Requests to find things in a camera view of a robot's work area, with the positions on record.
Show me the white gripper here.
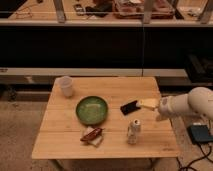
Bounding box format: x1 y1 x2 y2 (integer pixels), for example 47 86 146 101
136 96 173 121

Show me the green ceramic bowl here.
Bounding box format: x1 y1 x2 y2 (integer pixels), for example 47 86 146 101
76 96 108 125

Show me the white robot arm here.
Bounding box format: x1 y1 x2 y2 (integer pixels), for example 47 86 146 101
136 87 213 121

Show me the black smartphone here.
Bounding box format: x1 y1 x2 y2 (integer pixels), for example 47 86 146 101
120 101 139 116

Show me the black box on floor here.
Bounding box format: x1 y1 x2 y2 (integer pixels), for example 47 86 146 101
187 125 213 144

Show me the red snack bar wrapper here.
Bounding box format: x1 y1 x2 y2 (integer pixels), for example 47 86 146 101
81 128 103 142

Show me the wooden table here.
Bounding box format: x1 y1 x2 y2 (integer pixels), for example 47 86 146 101
32 77 179 159

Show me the white plastic cup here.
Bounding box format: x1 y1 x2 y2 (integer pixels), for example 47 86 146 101
59 76 73 97

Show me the red tray on shelf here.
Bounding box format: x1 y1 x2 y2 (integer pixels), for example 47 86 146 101
113 0 175 19

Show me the long workbench shelf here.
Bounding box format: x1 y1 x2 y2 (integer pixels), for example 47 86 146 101
0 0 213 27

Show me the black cable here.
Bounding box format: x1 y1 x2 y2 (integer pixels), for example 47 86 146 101
175 142 213 171

